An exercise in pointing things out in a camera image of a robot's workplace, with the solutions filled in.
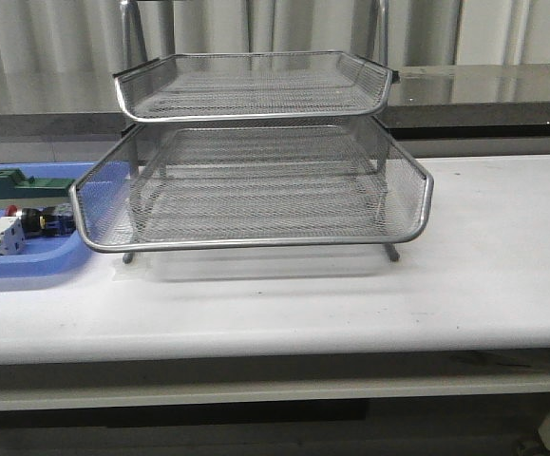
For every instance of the silver mesh tray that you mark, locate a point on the silver mesh tray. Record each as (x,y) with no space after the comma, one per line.
(204,87)
(278,199)
(101,197)

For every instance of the silver mesh top tray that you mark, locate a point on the silver mesh top tray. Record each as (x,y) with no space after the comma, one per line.
(204,87)

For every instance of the grey metal rack frame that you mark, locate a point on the grey metal rack frame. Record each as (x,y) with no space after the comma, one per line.
(392,254)

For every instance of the red emergency stop button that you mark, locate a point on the red emergency stop button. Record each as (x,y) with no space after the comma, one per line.
(48,222)

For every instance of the blue plastic tray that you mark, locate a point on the blue plastic tray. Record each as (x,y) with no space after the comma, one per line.
(45,261)

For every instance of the silver mesh bottom tray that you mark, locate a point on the silver mesh bottom tray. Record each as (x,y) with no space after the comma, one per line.
(278,199)

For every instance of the dark stone counter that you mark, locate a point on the dark stone counter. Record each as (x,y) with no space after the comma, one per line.
(429,102)

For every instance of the green terminal block module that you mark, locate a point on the green terminal block module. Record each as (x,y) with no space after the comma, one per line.
(29,191)

